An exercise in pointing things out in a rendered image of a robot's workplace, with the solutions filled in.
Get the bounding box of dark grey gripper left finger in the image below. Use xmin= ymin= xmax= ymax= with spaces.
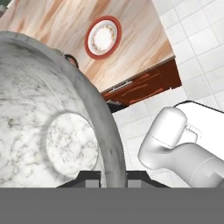
xmin=56 ymin=171 xmax=102 ymax=189

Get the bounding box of red rimmed white plate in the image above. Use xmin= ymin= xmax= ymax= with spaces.
xmin=83 ymin=15 xmax=123 ymax=61

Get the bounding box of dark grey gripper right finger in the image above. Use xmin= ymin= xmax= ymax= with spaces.
xmin=126 ymin=171 xmax=172 ymax=189

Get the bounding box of silver drawer handle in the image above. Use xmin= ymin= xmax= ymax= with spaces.
xmin=108 ymin=80 xmax=133 ymax=93

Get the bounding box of white grey marble bowl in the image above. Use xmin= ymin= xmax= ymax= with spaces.
xmin=0 ymin=30 xmax=128 ymax=189

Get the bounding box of red brown drawer front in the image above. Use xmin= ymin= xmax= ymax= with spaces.
xmin=101 ymin=56 xmax=183 ymax=108

